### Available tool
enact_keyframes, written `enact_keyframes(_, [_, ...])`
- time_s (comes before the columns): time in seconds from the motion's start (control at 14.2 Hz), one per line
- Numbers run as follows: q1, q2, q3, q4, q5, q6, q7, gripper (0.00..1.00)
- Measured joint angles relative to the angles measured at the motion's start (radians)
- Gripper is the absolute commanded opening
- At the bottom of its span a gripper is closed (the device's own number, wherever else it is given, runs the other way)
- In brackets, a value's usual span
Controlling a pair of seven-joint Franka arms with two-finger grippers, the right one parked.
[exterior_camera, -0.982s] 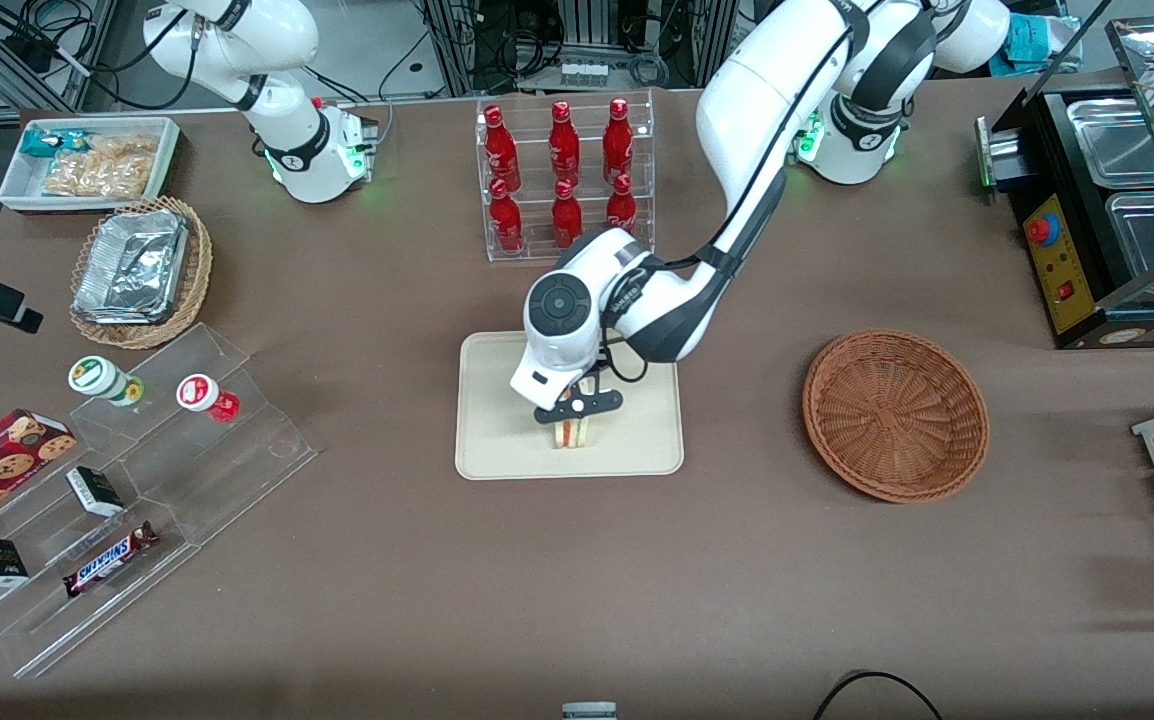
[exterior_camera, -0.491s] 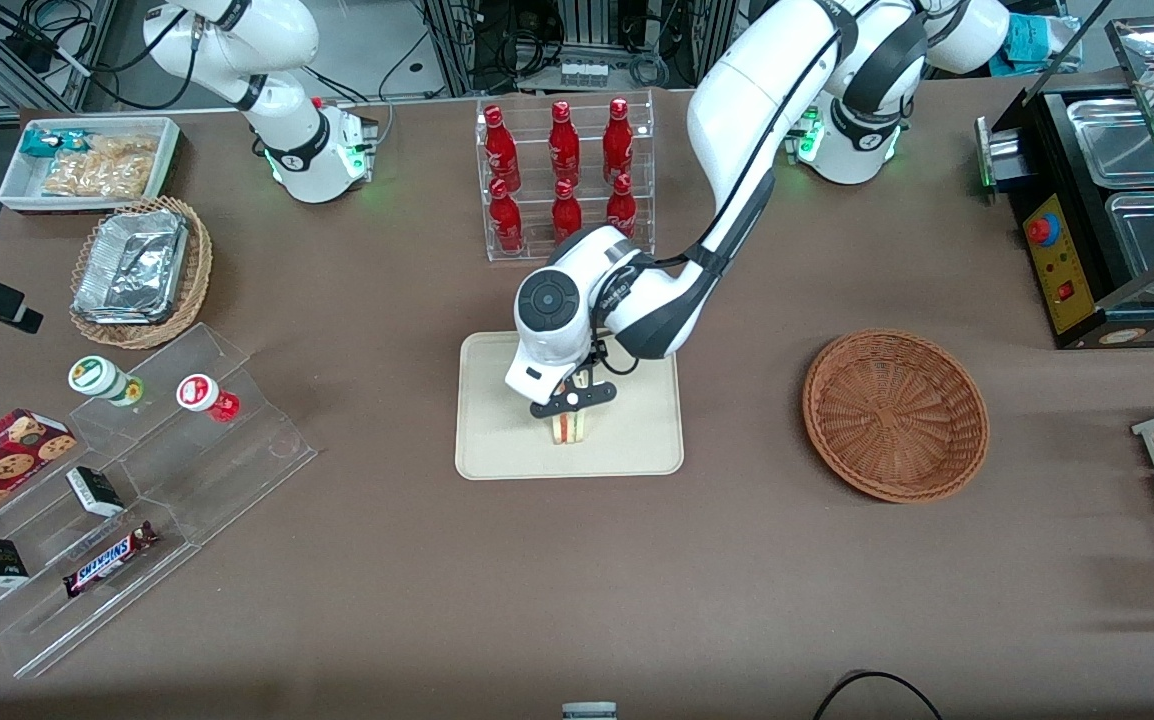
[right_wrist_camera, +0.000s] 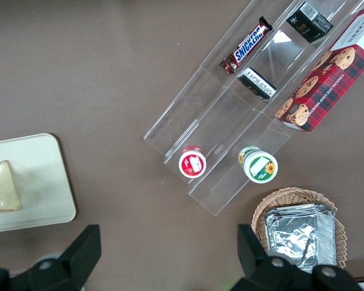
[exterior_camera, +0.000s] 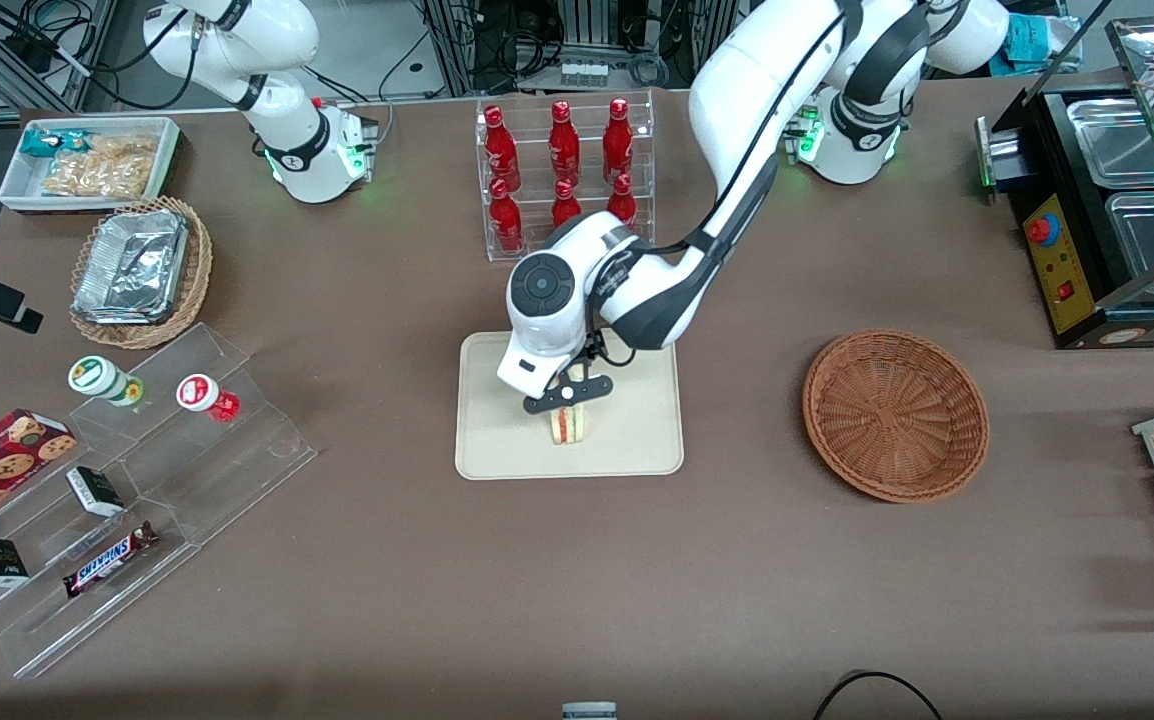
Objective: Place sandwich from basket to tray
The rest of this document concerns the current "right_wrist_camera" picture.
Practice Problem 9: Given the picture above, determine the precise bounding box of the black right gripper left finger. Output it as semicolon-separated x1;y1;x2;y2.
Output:
0;224;102;291

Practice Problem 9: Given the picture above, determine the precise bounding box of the black box with gold print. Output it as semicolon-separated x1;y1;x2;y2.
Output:
286;1;334;44

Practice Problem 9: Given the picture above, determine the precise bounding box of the cream plastic tray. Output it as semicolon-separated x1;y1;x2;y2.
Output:
0;133;77;235

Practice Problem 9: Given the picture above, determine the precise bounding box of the red-lidded small cup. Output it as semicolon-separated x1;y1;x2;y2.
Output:
178;145;207;178

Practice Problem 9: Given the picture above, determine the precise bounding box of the black box with white label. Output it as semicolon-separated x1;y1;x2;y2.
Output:
237;67;277;101

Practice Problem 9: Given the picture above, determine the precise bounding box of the Snickers chocolate bar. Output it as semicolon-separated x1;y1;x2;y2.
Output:
220;16;274;76

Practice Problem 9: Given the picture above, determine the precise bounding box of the red tartan shortbread cookie box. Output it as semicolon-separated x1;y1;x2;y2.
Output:
274;6;364;133

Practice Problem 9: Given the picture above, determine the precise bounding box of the woven wicker basket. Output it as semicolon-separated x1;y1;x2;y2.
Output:
251;187;347;269

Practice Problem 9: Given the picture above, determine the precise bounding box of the clear acrylic tiered shelf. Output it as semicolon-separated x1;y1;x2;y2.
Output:
143;0;364;216

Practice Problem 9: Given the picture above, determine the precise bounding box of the aluminium foil container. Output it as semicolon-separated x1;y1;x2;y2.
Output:
263;204;337;274

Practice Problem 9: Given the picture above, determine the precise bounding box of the triangular white bread sandwich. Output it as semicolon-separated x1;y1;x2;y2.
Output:
0;160;23;215

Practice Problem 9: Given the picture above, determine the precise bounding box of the green sunflower-lidded cup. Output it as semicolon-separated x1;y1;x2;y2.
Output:
238;145;279;184

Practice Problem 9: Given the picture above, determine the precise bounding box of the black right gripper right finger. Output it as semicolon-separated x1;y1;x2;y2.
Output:
230;224;362;291

